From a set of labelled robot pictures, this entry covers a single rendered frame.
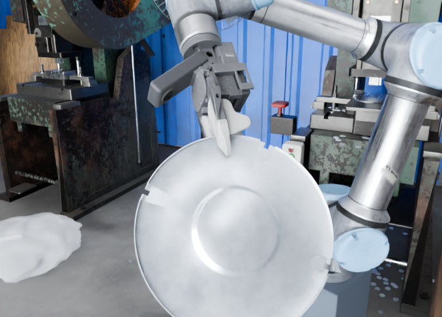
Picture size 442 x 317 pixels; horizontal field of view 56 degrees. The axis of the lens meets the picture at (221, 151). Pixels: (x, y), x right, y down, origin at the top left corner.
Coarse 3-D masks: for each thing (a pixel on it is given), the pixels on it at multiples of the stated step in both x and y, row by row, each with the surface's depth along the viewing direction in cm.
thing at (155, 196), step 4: (152, 192) 60; (156, 192) 60; (160, 192) 60; (148, 196) 59; (152, 196) 60; (156, 196) 60; (160, 196) 60; (148, 200) 59; (152, 200) 59; (156, 200) 59; (160, 200) 60
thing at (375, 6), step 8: (368, 0) 157; (376, 0) 156; (384, 0) 155; (392, 0) 154; (400, 0) 152; (368, 8) 158; (376, 8) 156; (384, 8) 155; (392, 8) 154; (400, 8) 153; (360, 16) 160; (368, 16) 158; (376, 16) 157; (384, 16) 156; (392, 16) 155; (400, 16) 154; (360, 64) 165; (368, 64) 160
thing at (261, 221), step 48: (192, 144) 63; (240, 144) 65; (192, 192) 61; (240, 192) 61; (288, 192) 63; (144, 240) 57; (192, 240) 58; (240, 240) 59; (288, 240) 61; (192, 288) 56; (240, 288) 57; (288, 288) 58
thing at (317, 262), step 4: (316, 256) 61; (320, 256) 61; (312, 260) 60; (316, 260) 60; (320, 260) 61; (324, 260) 61; (312, 264) 60; (316, 264) 60; (320, 264) 60; (316, 268) 60; (320, 268) 60
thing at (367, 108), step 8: (360, 96) 167; (368, 96) 167; (352, 104) 155; (360, 104) 155; (368, 104) 155; (376, 104) 155; (360, 112) 160; (368, 112) 159; (376, 112) 146; (360, 120) 161; (368, 120) 160; (376, 120) 159; (360, 128) 162; (368, 128) 161
